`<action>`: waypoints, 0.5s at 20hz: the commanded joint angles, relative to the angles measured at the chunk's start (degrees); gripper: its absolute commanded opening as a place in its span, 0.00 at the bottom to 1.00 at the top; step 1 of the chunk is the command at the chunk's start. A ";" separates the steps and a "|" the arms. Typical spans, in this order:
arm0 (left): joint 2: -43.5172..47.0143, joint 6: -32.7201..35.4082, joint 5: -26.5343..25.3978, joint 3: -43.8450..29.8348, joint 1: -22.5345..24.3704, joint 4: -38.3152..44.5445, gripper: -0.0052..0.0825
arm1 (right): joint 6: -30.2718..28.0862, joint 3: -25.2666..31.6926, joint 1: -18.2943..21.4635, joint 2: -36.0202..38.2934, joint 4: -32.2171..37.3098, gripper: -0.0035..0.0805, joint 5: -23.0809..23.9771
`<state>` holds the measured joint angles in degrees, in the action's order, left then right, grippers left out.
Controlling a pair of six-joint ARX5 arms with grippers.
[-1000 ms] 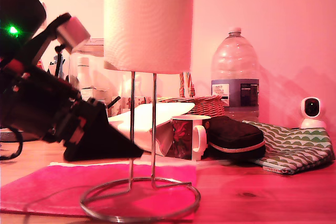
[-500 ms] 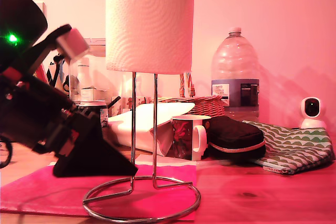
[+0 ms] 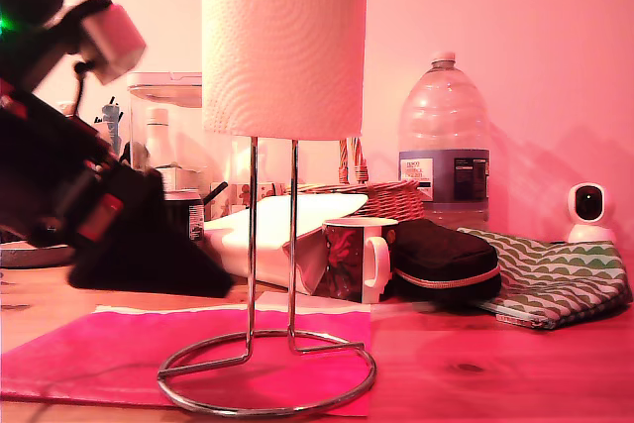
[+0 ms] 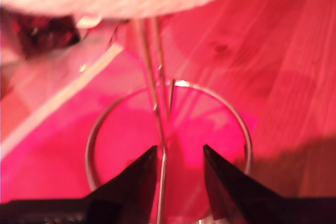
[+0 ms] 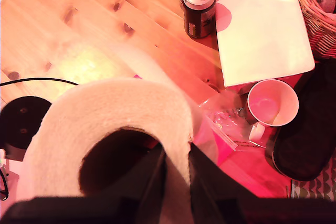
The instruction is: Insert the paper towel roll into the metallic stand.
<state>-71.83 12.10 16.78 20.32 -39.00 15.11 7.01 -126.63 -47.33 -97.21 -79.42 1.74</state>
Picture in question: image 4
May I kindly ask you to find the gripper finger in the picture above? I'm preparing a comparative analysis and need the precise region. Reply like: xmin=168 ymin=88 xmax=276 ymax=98
xmin=85 ymin=145 xmax=158 ymax=224
xmin=203 ymin=144 xmax=287 ymax=224

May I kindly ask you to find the metallic paper towel stand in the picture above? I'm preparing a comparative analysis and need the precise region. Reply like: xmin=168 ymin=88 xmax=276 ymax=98
xmin=85 ymin=16 xmax=254 ymax=224

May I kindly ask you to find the dark red mug white handle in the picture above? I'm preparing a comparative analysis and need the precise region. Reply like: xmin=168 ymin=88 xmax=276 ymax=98
xmin=0 ymin=8 xmax=102 ymax=61

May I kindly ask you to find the pink paper sheet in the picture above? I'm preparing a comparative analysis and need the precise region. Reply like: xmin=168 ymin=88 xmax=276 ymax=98
xmin=0 ymin=42 xmax=259 ymax=224

